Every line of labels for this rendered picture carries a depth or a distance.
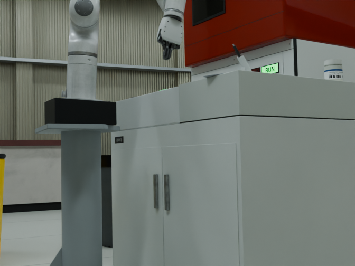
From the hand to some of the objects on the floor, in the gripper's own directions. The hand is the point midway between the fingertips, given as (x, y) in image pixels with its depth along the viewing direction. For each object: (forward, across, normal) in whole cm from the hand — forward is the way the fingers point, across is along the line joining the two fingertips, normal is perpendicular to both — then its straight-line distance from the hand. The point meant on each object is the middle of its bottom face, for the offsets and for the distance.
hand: (167, 54), depth 200 cm
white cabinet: (+104, +49, -2) cm, 115 cm away
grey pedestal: (+118, -17, +19) cm, 121 cm away
